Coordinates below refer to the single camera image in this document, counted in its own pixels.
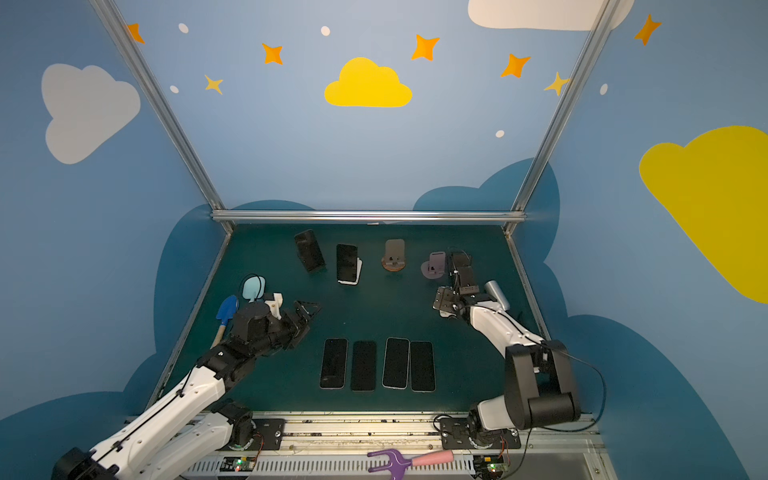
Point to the aluminium frame rail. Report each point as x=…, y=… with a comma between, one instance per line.
x=367, y=217

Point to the purple round phone stand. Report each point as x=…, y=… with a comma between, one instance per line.
x=434, y=267

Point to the black folding phone stand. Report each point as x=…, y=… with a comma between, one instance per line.
x=307, y=258

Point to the round wooden phone stand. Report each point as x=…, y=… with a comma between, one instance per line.
x=394, y=258

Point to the white phone stand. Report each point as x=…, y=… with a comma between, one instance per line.
x=359, y=270

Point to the white framed phone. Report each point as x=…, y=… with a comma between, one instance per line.
x=396, y=363

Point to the silver screwdriver tool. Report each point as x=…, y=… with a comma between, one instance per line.
x=494, y=290

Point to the purple phone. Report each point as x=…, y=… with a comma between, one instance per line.
x=333, y=368

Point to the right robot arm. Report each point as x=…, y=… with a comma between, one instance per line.
x=539, y=389

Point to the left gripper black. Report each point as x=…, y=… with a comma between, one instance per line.
x=294, y=323

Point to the purple pink toy fork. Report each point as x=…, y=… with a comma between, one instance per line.
x=397, y=465

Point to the black phone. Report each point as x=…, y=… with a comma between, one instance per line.
x=364, y=366
x=347, y=264
x=309, y=250

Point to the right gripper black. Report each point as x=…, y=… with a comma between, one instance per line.
x=467, y=288

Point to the light blue toy shovel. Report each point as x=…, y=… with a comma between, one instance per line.
x=253, y=288

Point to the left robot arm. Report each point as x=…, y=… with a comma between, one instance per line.
x=195, y=418

